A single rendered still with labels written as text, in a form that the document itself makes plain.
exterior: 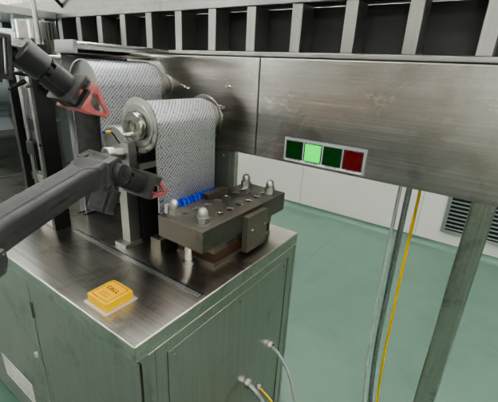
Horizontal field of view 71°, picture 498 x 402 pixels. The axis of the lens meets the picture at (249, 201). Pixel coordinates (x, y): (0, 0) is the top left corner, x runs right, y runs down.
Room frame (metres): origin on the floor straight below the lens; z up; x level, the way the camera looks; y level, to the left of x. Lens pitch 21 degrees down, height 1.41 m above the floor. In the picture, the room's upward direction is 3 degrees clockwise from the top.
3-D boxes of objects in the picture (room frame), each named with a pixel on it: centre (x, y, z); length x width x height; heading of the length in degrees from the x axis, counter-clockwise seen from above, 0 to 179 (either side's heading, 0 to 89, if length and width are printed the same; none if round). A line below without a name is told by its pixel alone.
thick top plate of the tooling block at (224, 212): (0.97, 0.06, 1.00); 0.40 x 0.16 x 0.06; 146
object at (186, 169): (1.00, 0.19, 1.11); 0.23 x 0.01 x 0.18; 146
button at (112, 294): (0.66, 0.30, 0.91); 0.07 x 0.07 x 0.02; 56
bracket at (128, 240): (0.93, 0.35, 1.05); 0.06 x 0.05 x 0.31; 146
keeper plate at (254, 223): (0.93, -0.02, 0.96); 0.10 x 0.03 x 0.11; 146
